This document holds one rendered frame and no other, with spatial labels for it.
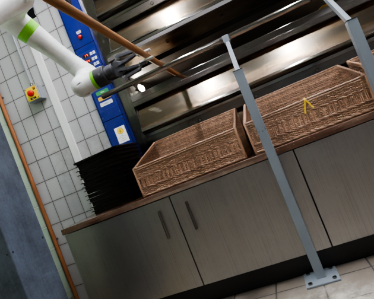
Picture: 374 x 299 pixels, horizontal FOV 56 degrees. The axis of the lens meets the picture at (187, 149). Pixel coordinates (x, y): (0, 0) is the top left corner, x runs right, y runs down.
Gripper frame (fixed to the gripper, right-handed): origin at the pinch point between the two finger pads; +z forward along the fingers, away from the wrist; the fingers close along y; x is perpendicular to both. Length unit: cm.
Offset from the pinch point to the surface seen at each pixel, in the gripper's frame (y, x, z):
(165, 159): 48.1, -4.6, -10.7
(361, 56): 40, 8, 83
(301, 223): 95, 7, 37
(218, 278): 109, 0, -7
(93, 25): 1, 54, 0
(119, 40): 1.2, 33.5, 1.0
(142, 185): 56, -8, -28
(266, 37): 4, -53, 58
